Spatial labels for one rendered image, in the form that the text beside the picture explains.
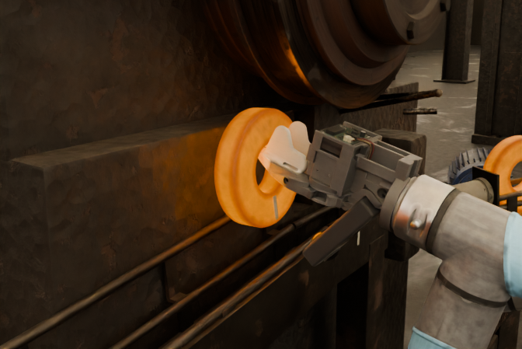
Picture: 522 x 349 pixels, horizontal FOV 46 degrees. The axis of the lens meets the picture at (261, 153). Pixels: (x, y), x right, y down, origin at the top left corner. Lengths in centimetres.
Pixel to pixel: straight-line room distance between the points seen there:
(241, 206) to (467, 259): 27
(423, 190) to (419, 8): 33
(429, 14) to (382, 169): 31
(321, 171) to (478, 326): 23
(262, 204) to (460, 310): 27
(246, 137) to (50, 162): 23
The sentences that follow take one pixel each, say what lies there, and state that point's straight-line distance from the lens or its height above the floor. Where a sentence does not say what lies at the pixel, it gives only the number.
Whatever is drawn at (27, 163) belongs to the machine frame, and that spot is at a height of 87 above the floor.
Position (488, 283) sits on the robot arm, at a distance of 65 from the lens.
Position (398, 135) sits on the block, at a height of 80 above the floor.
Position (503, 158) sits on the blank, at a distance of 127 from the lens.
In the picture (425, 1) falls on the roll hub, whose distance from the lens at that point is 93.
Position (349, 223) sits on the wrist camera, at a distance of 71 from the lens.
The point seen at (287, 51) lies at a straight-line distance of 76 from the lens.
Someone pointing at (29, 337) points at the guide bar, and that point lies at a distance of 66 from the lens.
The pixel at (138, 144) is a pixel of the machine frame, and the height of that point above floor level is 87.
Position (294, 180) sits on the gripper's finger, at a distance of 71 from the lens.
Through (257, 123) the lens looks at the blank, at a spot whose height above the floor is 89.
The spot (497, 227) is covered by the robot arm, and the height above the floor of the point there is 81.
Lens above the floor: 102
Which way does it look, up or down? 13 degrees down
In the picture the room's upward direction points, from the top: straight up
